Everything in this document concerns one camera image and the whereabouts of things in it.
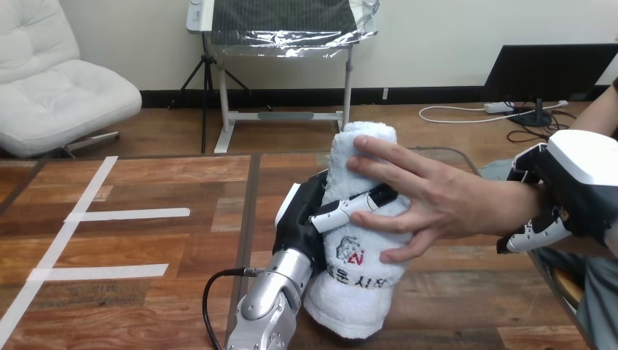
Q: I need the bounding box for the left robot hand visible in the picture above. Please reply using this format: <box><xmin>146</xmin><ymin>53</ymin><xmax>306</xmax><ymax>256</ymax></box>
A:
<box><xmin>273</xmin><ymin>168</ymin><xmax>400</xmax><ymax>274</ymax></box>

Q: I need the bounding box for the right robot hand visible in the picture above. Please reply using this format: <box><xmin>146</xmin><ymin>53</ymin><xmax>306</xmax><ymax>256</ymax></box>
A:
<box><xmin>496</xmin><ymin>129</ymin><xmax>618</xmax><ymax>255</ymax></box>

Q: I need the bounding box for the person's hand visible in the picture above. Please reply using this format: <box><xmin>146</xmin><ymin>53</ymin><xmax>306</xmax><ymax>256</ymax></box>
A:
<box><xmin>346</xmin><ymin>135</ymin><xmax>541</xmax><ymax>265</ymax></box>

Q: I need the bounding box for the white towel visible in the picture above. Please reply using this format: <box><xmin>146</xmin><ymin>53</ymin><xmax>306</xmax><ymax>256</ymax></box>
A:
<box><xmin>302</xmin><ymin>120</ymin><xmax>414</xmax><ymax>341</ymax></box>

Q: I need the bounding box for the person's body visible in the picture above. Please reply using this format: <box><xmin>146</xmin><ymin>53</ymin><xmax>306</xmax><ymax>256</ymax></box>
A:
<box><xmin>479</xmin><ymin>77</ymin><xmax>618</xmax><ymax>350</ymax></box>

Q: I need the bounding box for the white power strip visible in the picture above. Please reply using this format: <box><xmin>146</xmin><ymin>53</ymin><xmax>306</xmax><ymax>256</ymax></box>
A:
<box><xmin>483</xmin><ymin>101</ymin><xmax>514</xmax><ymax>115</ymax></box>

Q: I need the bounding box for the white desk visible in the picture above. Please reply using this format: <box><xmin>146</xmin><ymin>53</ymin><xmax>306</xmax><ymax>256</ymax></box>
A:
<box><xmin>187</xmin><ymin>0</ymin><xmax>356</xmax><ymax>155</ymax></box>

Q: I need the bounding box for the dark screen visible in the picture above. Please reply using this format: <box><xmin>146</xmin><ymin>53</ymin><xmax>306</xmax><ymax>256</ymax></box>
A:
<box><xmin>482</xmin><ymin>43</ymin><xmax>618</xmax><ymax>128</ymax></box>

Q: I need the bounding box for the black tripod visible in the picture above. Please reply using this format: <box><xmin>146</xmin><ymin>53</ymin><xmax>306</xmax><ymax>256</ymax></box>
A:
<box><xmin>168</xmin><ymin>34</ymin><xmax>252</xmax><ymax>155</ymax></box>

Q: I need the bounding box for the foil sheet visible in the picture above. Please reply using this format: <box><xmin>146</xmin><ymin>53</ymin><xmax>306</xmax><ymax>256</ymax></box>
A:
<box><xmin>208</xmin><ymin>0</ymin><xmax>381</xmax><ymax>59</ymax></box>

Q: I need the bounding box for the white cushioned chair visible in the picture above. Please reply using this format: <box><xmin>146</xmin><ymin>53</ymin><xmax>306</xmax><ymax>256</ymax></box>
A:
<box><xmin>0</xmin><ymin>0</ymin><xmax>143</xmax><ymax>160</ymax></box>

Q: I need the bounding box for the tangle of cables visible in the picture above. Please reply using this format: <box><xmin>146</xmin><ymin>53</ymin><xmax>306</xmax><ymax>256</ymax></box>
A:
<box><xmin>504</xmin><ymin>100</ymin><xmax>579</xmax><ymax>145</ymax></box>

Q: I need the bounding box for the white cable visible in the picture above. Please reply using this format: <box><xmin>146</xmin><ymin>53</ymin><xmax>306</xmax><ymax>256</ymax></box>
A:
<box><xmin>418</xmin><ymin>100</ymin><xmax>570</xmax><ymax>125</ymax></box>

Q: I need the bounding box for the black cable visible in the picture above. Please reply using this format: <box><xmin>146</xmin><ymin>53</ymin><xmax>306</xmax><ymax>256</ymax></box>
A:
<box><xmin>202</xmin><ymin>268</ymin><xmax>265</xmax><ymax>350</ymax></box>

